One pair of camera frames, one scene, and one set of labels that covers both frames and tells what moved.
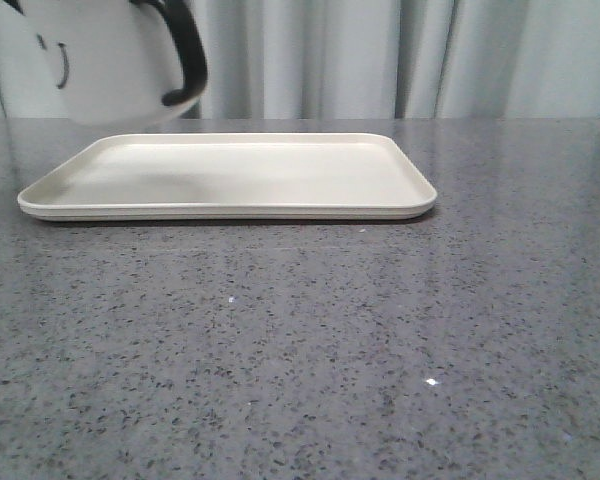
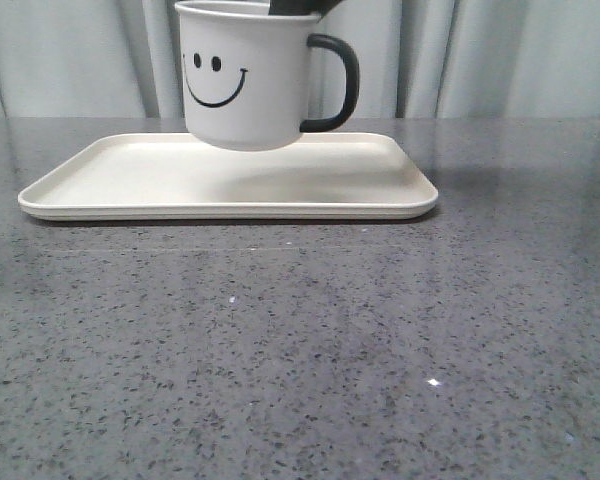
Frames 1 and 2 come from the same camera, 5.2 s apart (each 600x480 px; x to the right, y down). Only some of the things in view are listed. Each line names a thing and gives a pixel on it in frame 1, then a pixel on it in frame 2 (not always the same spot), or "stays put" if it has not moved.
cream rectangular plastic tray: x=235 y=177 stays put
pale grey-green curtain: x=396 y=59 stays put
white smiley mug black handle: x=97 y=62 to x=244 y=73
